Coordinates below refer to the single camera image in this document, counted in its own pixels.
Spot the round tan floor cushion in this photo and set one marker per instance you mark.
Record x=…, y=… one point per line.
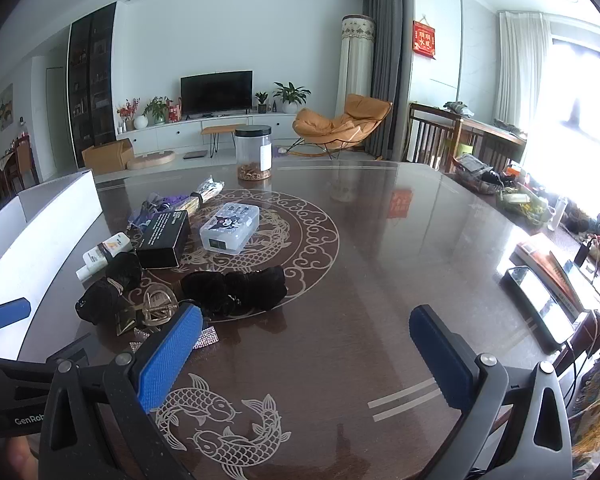
x=152, y=160

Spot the black television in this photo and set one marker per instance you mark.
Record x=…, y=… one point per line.
x=217, y=91

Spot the clear plastic box cartoon sticker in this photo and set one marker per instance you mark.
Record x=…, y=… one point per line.
x=229, y=227

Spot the grey curtain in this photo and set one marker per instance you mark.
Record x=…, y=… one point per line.
x=385, y=60

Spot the white storage box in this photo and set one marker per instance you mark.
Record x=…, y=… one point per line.
x=40, y=240

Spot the bushy green potted plant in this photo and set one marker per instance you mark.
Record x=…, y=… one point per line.
x=157, y=109

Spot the orange book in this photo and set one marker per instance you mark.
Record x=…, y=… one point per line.
x=550, y=265

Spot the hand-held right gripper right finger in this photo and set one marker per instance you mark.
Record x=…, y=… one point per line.
x=440, y=360

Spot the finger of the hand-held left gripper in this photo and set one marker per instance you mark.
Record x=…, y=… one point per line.
x=10, y=311
x=72, y=347

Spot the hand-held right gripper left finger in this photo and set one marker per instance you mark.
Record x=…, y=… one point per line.
x=170, y=355

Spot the clear jar with black lid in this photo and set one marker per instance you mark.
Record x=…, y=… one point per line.
x=252, y=152

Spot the purple toy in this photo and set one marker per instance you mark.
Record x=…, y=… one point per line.
x=167, y=202

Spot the bag of wooden sticks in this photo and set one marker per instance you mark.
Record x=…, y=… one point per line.
x=205, y=192

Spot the wall painting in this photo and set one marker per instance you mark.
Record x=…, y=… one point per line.
x=6, y=104

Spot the white television cabinet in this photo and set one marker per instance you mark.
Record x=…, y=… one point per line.
x=180, y=132

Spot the grey floor scale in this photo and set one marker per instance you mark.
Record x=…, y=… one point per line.
x=195, y=154

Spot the large green potted plant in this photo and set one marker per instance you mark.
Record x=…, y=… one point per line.
x=291, y=95

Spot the small potted plant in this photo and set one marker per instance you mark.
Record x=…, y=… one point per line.
x=261, y=101

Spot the small wooden bench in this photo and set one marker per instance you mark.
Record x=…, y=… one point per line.
x=222, y=128

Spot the black cardboard box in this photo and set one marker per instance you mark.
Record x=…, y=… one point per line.
x=162, y=237

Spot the person's left hand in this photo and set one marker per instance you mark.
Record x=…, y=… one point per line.
x=17, y=457

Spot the red wall hanging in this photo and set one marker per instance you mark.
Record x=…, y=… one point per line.
x=424, y=39

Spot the rhinestone hair clip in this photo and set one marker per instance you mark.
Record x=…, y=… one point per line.
x=207, y=337
x=137, y=342

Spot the brown cardboard box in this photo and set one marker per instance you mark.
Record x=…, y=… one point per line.
x=107, y=156

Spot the red gift box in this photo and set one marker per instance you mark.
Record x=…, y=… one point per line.
x=174, y=112

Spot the large black scrunchie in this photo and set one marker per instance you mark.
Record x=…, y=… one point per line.
x=207, y=292
x=260, y=287

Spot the black bookcase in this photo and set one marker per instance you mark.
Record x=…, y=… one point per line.
x=92, y=85

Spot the white curtain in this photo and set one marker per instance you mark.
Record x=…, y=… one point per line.
x=522, y=70

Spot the floral patterned rug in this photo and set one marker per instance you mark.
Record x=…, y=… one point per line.
x=597, y=410

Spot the white cream tube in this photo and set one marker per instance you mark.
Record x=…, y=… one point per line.
x=115, y=247

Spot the covered standing air conditioner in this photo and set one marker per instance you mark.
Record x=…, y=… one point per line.
x=357, y=65

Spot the orange rocking chair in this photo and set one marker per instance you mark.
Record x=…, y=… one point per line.
x=330, y=122

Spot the wooden railing bench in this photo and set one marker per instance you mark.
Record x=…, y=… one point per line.
x=480, y=140

